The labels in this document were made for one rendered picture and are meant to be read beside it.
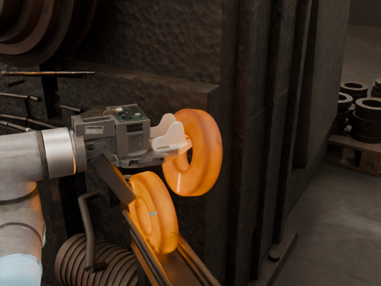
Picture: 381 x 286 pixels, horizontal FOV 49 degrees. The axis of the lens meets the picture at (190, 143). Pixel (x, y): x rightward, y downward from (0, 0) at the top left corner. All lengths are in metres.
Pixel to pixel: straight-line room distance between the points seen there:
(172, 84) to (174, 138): 0.25
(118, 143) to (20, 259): 0.21
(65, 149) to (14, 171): 0.08
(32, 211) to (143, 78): 0.44
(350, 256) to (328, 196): 0.44
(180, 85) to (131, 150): 0.28
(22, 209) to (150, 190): 0.20
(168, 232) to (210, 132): 0.18
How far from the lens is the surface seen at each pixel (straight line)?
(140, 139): 0.67
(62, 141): 0.64
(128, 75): 1.00
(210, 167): 0.68
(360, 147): 2.44
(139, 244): 0.78
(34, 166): 0.64
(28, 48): 1.02
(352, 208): 2.17
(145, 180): 0.73
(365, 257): 1.89
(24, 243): 0.60
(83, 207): 1.02
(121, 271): 0.94
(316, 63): 1.66
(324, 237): 1.94
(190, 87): 0.90
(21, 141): 0.65
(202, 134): 0.69
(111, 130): 0.66
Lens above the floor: 1.16
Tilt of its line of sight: 26 degrees down
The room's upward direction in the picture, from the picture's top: straight up
